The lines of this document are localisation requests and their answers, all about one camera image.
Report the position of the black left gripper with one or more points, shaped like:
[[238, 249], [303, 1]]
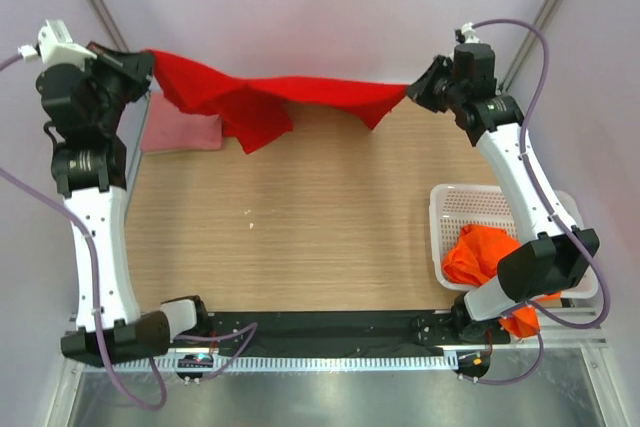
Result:
[[135, 68]]

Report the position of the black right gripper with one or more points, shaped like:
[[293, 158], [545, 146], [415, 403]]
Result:
[[421, 90]]

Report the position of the red t shirt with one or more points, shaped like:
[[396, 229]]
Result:
[[253, 110]]

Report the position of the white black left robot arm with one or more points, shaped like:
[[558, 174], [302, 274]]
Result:
[[84, 91]]

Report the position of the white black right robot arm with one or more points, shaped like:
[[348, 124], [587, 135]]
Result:
[[553, 251]]

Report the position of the pink folded t shirt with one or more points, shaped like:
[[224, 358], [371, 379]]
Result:
[[169, 129]]

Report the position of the white perforated plastic basket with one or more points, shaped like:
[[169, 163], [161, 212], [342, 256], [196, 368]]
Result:
[[473, 213]]

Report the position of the orange crumpled t shirt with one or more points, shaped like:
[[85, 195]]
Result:
[[473, 261]]

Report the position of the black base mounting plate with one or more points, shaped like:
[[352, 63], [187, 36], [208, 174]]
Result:
[[336, 334]]

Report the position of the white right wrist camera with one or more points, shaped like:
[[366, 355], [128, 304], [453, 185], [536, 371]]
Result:
[[466, 34]]

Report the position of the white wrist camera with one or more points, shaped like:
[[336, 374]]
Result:
[[466, 34], [52, 42]]

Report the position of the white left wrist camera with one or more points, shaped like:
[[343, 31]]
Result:
[[52, 42]]

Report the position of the white slotted cable duct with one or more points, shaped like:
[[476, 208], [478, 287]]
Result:
[[184, 363]]

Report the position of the aluminium frame rail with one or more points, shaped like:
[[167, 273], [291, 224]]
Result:
[[555, 335]]

